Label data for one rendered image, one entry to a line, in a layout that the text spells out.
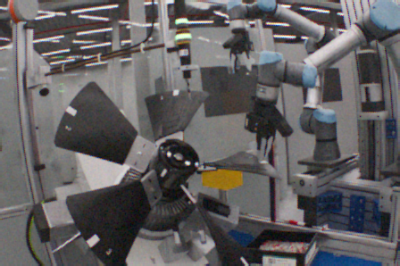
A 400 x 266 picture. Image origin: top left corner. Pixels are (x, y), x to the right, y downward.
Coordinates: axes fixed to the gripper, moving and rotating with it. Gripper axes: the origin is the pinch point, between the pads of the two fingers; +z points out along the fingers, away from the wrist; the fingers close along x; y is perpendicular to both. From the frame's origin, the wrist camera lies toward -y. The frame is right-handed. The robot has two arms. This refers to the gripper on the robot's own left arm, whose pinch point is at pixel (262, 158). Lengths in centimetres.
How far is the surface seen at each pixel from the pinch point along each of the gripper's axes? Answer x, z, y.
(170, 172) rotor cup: 37.2, -3.9, -0.1
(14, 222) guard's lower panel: 79, 45, 66
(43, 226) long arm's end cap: 72, 9, 9
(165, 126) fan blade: 25.7, -8.7, 19.4
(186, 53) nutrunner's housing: 24.0, -32.2, 14.6
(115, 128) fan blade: 44.5, -11.2, 17.2
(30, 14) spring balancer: 61, -47, 81
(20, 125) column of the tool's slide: 68, -1, 67
